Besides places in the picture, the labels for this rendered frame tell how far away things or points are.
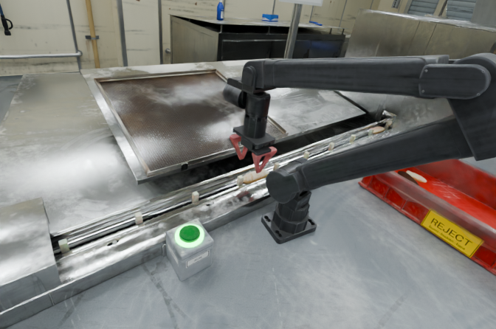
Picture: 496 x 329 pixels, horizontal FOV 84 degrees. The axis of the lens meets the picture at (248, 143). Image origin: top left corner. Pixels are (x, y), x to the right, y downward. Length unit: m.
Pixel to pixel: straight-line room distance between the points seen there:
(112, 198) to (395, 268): 0.70
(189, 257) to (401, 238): 0.54
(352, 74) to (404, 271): 0.47
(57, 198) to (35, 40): 3.53
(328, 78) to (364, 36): 0.91
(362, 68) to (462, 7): 7.37
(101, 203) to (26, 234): 0.21
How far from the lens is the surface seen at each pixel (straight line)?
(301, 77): 0.54
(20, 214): 0.66
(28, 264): 0.57
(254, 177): 0.79
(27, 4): 4.19
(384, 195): 0.92
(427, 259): 0.83
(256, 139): 0.67
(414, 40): 1.32
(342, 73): 0.50
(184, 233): 0.56
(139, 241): 0.62
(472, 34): 1.26
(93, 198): 0.80
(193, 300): 0.59
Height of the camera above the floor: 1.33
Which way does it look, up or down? 30 degrees down
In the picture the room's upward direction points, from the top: 8 degrees clockwise
